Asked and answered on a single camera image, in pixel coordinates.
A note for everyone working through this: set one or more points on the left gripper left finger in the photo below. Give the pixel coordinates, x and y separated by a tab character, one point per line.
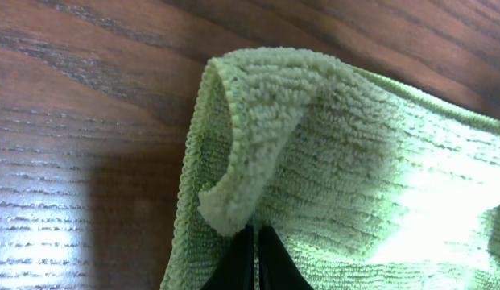
235	271

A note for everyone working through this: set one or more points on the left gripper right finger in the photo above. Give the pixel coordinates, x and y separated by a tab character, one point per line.
277	270

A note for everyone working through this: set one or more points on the green microfiber cloth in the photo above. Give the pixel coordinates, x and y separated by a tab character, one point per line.
368	182

